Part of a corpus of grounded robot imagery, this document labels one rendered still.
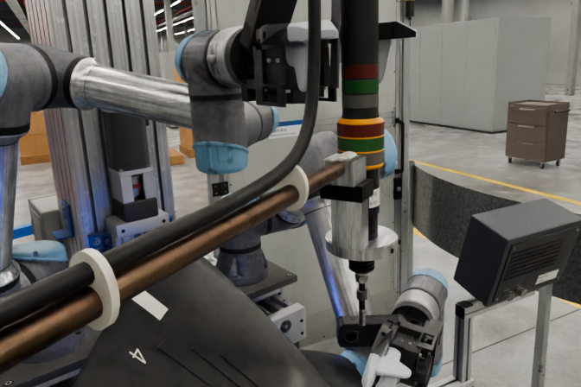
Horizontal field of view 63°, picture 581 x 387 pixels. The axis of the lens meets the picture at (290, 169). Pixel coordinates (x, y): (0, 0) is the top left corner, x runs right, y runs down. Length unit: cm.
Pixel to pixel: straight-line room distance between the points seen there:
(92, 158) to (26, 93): 42
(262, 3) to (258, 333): 33
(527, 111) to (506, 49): 317
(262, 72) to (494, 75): 977
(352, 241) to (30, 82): 61
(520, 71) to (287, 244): 867
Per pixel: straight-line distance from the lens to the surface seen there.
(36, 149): 973
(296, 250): 260
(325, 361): 79
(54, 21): 123
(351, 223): 43
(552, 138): 738
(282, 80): 47
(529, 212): 126
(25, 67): 87
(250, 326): 49
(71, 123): 123
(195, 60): 63
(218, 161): 65
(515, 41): 1057
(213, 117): 64
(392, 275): 304
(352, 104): 43
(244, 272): 129
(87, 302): 20
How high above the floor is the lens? 162
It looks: 13 degrees down
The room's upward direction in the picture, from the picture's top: 2 degrees counter-clockwise
